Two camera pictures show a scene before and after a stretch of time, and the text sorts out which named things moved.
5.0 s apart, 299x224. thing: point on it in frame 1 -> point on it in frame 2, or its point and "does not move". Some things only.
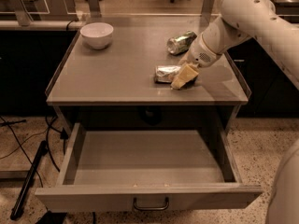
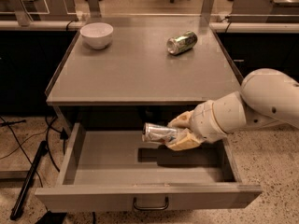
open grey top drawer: [154, 165] does not move
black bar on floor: [21, 198] does not move
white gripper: [199, 54] -> [202, 121]
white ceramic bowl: [97, 35] does not move
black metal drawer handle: [151, 208] does not move
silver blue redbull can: [163, 74] -> [158, 133]
